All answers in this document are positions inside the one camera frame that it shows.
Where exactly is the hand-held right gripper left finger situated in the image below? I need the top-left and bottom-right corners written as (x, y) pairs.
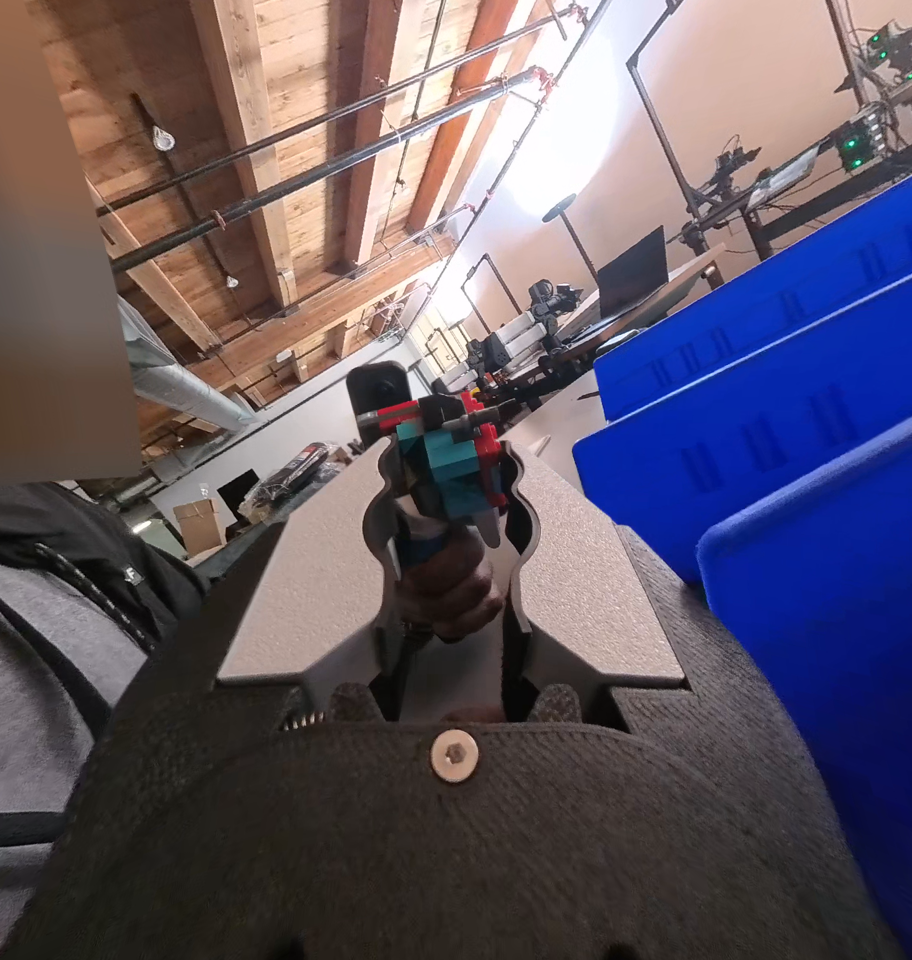
top-left (216, 438), bottom-right (404, 705)

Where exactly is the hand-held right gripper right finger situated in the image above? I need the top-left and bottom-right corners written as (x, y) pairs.
top-left (501, 441), bottom-right (687, 689)

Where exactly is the red and teal brick assembly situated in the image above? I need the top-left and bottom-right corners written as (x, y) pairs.
top-left (372, 388), bottom-right (518, 526)

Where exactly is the person's left hand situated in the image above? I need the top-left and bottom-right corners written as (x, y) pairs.
top-left (403, 541), bottom-right (507, 644)

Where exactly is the brown cardboard box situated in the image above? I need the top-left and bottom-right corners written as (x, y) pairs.
top-left (172, 497), bottom-right (228, 558)

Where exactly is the blue plastic bin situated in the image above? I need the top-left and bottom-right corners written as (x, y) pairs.
top-left (593, 161), bottom-right (912, 423)
top-left (572, 258), bottom-right (912, 588)
top-left (696, 423), bottom-right (912, 960)

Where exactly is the black ceiling pipe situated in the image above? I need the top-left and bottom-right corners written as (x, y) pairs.
top-left (109, 66), bottom-right (554, 275)
top-left (96, 7), bottom-right (577, 219)

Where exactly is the person's black jacket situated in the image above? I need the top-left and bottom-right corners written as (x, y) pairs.
top-left (0, 483), bottom-right (211, 654)

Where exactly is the black floor lamp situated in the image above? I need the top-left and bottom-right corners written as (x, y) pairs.
top-left (540, 192), bottom-right (601, 297)

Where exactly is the black laptop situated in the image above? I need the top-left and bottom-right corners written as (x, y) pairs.
top-left (595, 225), bottom-right (670, 322)

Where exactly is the person's grey sweatshirt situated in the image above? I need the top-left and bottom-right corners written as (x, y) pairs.
top-left (0, 555), bottom-right (153, 960)

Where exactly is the robot station table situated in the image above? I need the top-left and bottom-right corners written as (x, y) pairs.
top-left (681, 97), bottom-right (912, 260)

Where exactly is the silver air duct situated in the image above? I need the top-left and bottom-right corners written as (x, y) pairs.
top-left (118, 296), bottom-right (260, 434)

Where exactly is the black speckled drawstring cord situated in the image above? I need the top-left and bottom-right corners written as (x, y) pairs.
top-left (32, 541), bottom-right (160, 654)

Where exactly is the black lanyard strap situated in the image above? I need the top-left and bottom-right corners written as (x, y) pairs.
top-left (0, 808), bottom-right (70, 854)

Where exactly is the black metal frame rig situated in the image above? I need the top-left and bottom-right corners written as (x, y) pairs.
top-left (624, 0), bottom-right (873, 249)

